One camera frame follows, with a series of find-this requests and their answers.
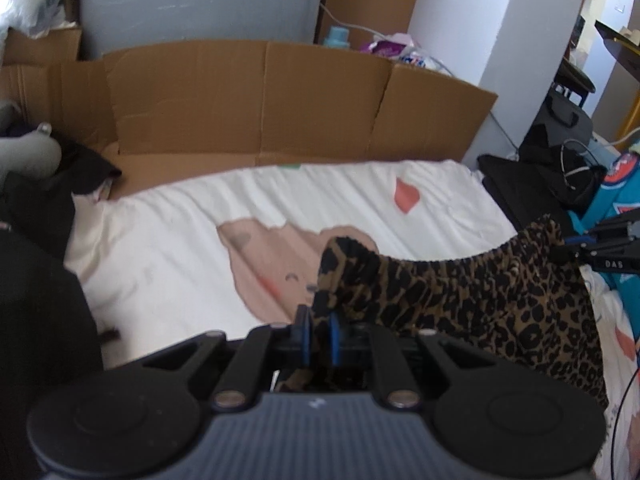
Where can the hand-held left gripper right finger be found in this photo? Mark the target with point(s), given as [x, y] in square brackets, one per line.
[334, 342]

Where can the leopard print garment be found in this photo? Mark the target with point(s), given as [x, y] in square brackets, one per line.
[450, 300]

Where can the tall cardboard box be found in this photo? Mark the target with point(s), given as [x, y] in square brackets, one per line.
[370, 0]

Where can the cream bear printed blanket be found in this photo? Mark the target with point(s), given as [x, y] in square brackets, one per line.
[175, 240]

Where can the small cardboard box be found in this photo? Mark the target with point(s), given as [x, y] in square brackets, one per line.
[40, 47]

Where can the folded black garment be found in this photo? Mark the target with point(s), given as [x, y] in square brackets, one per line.
[510, 185]

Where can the crumpled black clothes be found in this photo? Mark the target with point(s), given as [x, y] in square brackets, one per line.
[45, 200]

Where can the flat cardboard sheet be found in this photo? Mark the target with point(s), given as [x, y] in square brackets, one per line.
[250, 100]

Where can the purple packet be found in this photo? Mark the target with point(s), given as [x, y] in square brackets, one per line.
[385, 47]

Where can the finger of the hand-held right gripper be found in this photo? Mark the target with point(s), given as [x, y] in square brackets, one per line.
[570, 251]

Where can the white printed bag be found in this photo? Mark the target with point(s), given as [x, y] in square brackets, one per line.
[417, 60]

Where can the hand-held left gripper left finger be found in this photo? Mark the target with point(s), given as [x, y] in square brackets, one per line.
[302, 340]

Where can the teal printed cloth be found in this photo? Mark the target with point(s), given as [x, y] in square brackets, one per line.
[617, 195]

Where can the detergent bottle with blue cap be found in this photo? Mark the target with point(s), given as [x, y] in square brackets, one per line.
[336, 37]

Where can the large black garment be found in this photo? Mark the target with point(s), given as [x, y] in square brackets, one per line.
[40, 320]

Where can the black chair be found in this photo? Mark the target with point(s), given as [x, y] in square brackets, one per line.
[575, 80]

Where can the grey neck pillow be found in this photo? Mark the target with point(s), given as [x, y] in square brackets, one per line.
[30, 155]

